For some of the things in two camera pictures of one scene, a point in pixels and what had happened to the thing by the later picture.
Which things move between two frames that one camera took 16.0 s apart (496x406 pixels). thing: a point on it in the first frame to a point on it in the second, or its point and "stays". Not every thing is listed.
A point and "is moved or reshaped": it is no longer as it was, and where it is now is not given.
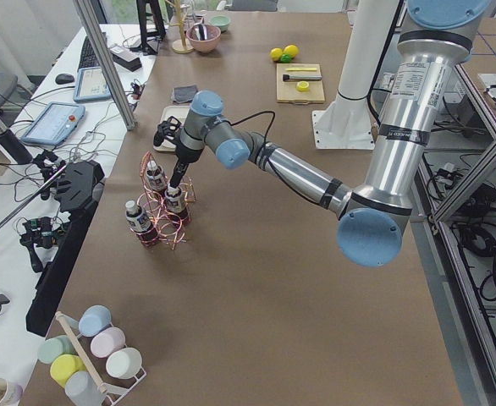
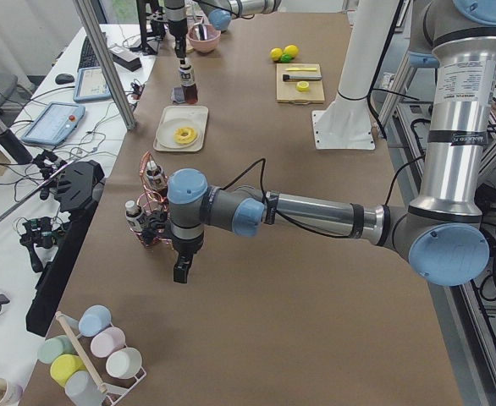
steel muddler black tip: (294, 77) stays
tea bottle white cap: (175, 202) is moved or reshaped
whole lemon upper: (291, 50) stays
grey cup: (82, 390) stays
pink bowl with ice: (204, 46) stays
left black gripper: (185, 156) to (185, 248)
